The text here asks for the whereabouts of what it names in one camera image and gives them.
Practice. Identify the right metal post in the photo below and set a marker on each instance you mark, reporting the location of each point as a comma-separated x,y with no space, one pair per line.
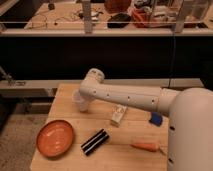
183,13

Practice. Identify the metal rail beam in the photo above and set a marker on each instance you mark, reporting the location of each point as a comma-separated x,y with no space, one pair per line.
48,88

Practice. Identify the dark red container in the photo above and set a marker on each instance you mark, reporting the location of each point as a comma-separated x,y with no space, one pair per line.
115,6

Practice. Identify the black white striped block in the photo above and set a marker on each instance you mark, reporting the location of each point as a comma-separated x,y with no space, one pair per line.
94,142

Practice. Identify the black case on bench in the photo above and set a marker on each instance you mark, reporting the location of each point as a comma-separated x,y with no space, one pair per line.
119,20

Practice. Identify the orange plate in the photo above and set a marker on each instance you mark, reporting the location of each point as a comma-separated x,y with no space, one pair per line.
55,138

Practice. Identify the orange carrot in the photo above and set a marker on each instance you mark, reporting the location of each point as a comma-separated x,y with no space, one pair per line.
151,147

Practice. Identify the left metal post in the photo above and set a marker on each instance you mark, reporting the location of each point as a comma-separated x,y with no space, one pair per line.
86,7

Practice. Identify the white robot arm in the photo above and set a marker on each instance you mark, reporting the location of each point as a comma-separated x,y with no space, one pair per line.
190,114

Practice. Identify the blue sponge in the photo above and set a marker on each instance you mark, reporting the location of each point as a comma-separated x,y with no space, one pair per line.
156,119

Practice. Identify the white bottle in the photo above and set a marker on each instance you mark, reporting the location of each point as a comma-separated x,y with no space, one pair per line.
118,114

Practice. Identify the metal post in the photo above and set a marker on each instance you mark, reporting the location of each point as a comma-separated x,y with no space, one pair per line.
183,13
86,7

